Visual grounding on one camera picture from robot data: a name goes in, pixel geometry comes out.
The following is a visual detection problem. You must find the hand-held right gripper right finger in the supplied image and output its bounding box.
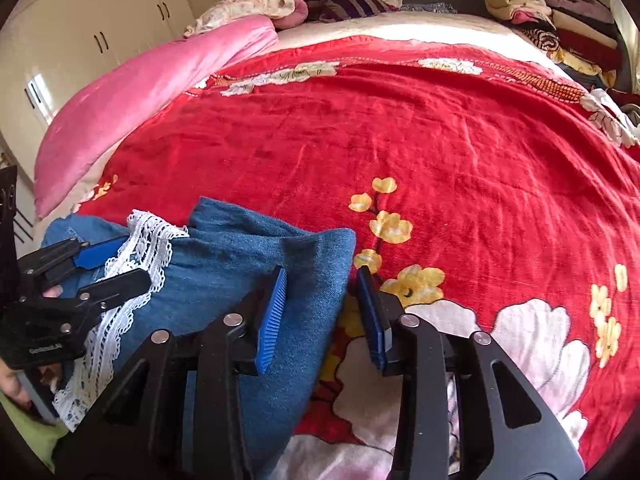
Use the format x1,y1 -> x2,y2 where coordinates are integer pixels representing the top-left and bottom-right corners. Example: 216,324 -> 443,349
356,265 -> 586,480

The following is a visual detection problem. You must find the cream bed sheet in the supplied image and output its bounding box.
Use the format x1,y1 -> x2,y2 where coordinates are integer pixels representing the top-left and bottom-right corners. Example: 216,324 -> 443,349
277,10 -> 568,83

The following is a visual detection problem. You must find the pink quilt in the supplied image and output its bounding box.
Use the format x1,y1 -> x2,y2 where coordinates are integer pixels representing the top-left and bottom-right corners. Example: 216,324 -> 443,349
34,15 -> 280,218

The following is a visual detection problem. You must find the purple striped cloth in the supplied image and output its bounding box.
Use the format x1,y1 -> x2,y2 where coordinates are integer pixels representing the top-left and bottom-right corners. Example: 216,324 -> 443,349
302,0 -> 401,23

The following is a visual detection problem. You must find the floral pillow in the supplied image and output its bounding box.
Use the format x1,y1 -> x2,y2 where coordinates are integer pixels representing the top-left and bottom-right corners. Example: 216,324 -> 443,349
184,0 -> 297,37

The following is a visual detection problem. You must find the blue denim pants lace trim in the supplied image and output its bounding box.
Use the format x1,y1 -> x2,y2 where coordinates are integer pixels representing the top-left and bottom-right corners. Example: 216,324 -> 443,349
42,196 -> 357,480

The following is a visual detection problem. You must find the pile of folded clothes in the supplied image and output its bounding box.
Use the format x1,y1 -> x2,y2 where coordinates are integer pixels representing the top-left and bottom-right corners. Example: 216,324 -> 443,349
482,0 -> 626,92

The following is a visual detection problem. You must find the cream wardrobe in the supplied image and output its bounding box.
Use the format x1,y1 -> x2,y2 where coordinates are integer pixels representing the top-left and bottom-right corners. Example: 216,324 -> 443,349
0,0 -> 196,181

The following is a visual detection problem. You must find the crumpled red white cloth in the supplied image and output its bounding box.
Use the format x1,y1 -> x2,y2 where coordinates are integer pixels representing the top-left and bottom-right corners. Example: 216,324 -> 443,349
592,87 -> 640,148

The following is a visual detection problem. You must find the red floral blanket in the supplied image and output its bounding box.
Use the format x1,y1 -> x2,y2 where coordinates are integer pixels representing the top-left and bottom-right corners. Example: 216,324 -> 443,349
75,39 -> 640,480

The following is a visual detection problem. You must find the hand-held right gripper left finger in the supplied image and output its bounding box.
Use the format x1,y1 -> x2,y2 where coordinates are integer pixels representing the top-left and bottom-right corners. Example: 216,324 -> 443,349
52,266 -> 290,480

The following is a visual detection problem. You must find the person's green clothing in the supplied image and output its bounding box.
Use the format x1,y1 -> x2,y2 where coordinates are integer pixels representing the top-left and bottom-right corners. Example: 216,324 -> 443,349
0,392 -> 68,471

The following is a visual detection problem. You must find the person's left hand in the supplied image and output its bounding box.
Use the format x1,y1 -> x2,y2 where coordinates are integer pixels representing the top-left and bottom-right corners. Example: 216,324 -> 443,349
0,357 -> 36,411

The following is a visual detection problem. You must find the blue patterned cloth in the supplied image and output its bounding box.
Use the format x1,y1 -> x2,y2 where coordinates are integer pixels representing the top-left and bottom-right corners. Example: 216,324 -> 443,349
400,2 -> 458,15

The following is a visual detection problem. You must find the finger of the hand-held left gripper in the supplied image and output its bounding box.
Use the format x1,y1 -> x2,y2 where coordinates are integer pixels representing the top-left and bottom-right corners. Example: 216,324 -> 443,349
17,235 -> 131,275
75,269 -> 152,312

